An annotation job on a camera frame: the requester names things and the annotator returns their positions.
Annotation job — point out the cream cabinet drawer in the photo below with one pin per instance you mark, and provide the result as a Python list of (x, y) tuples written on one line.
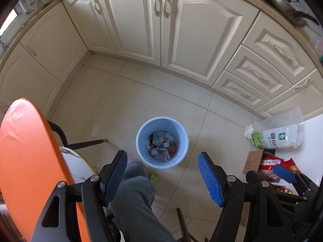
[(239, 89), (257, 73), (275, 48)]

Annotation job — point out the kitchen window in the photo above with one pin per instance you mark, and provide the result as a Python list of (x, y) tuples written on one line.
[(11, 21)]

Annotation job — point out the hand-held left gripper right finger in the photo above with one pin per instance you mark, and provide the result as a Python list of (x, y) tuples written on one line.
[(210, 179)]

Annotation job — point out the orange round table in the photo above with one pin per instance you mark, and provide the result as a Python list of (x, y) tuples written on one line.
[(30, 143)]

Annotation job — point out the steel wok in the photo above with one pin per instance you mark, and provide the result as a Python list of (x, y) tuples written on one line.
[(282, 2)]

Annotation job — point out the cream base cabinets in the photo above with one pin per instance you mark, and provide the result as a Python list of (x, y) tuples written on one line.
[(131, 22)]

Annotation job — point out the heap of crumpled wrappers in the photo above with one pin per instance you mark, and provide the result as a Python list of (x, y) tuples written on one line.
[(161, 146)]

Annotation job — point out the yellow snack packet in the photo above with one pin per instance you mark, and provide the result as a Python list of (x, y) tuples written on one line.
[(284, 190)]

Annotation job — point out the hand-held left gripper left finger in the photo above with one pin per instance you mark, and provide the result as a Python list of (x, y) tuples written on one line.
[(116, 174)]

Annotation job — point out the black chair white seat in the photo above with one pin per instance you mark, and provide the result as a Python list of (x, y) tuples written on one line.
[(75, 161)]

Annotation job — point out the red snack bag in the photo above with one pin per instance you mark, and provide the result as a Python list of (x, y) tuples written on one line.
[(275, 163)]

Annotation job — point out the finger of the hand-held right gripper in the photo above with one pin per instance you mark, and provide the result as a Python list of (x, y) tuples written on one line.
[(254, 176), (285, 172)]

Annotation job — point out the blue plastic bucket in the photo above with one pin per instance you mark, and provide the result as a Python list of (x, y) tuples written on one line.
[(145, 133)]

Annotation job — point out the person's grey trouser leg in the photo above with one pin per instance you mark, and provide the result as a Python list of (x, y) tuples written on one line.
[(136, 206)]

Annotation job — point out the beige peel scraps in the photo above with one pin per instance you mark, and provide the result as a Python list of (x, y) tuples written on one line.
[(96, 167)]

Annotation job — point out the steel kitchen faucet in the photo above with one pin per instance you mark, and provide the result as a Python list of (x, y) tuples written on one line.
[(3, 44)]

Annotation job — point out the white green rice sack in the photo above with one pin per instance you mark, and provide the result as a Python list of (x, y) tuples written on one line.
[(275, 136)]

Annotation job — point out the dark wooden stool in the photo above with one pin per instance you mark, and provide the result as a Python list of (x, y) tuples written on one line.
[(184, 226)]

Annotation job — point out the green paper scrap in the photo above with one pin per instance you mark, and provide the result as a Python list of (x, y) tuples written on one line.
[(154, 178)]

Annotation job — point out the brown cardboard box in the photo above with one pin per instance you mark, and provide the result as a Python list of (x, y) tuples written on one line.
[(252, 160)]

